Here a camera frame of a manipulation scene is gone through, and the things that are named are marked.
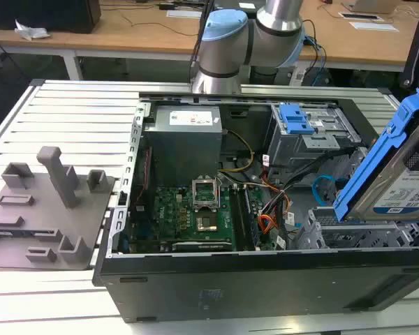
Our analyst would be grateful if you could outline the hard disk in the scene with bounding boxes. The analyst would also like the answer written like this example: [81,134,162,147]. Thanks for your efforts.
[332,88,419,224]

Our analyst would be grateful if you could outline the laptop on desk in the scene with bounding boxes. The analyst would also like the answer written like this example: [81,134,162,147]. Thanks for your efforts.
[341,0,399,15]

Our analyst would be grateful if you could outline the black open PC case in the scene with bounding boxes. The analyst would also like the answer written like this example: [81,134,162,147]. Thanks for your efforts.
[91,91,419,323]

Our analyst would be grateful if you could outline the grey power supply unit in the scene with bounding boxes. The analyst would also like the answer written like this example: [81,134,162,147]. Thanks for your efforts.
[143,105,223,179]

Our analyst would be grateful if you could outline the yellow black power wire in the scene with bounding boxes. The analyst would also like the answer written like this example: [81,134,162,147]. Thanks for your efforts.
[219,128,255,173]

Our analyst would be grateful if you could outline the black graphics card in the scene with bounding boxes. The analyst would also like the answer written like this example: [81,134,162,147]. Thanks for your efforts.
[171,239,233,253]

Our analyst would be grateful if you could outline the black sleeved wire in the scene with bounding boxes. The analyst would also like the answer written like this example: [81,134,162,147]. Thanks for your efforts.
[279,145,358,192]

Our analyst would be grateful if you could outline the blue disk wire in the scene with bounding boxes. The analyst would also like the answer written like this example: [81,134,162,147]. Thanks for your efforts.
[311,174,347,207]

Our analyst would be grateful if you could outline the green motherboard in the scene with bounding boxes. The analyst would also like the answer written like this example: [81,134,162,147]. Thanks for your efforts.
[131,184,263,252]

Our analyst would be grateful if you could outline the white paper sheet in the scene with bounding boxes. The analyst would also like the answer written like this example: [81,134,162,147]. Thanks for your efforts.
[348,20,399,32]
[166,9,204,19]

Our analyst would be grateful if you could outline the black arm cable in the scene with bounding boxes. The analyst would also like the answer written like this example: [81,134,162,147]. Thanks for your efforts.
[189,0,217,84]

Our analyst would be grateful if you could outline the grey parts rack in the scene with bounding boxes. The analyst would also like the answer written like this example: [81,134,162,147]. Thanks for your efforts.
[0,145,116,271]

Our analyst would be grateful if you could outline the metal CPU socket cover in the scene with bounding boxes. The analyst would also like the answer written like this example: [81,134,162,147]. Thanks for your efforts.
[191,177,219,211]

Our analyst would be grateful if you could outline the crumpled white plastic wrap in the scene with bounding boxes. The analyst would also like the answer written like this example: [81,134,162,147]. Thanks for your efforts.
[14,19,52,42]

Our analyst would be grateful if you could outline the grey drive cage blue latch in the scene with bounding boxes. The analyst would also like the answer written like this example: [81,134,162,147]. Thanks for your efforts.
[267,102,362,168]

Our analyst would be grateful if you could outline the orange red wire bundle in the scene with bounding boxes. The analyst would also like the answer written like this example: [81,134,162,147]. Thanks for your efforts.
[258,181,291,237]

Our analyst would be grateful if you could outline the wooden desk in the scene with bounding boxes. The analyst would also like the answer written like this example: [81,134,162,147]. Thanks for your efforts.
[0,0,419,81]

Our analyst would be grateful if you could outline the black box on desk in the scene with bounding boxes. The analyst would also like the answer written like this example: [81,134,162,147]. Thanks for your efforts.
[0,0,102,35]

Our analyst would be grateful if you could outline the CPU socket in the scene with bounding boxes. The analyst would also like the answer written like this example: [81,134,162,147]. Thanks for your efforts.
[193,211,220,235]

